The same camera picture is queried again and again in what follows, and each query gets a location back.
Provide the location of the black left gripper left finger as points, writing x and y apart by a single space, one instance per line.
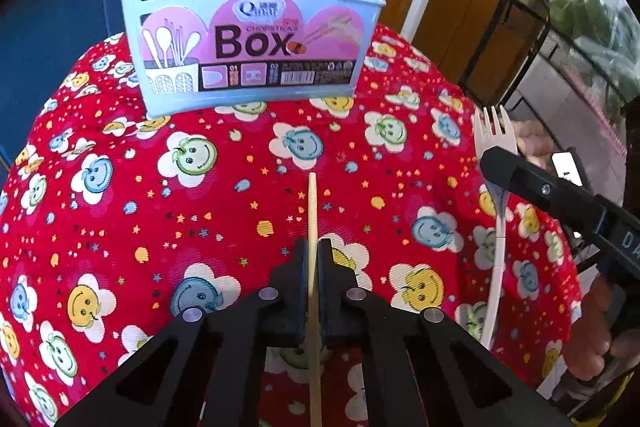
204 368

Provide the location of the red smiley flower tablecloth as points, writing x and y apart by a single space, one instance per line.
112 221

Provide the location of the green vegetables in bag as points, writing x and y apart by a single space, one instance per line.
607 34

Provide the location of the black wire rack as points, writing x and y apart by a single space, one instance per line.
539 12

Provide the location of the blue utensil holder box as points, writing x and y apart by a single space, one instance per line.
194 54

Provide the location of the white plastic fork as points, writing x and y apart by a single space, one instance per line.
493 128

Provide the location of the blue lower kitchen cabinets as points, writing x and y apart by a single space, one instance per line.
40 42

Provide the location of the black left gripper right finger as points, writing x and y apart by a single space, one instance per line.
421 369

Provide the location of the right hand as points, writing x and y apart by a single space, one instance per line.
591 338

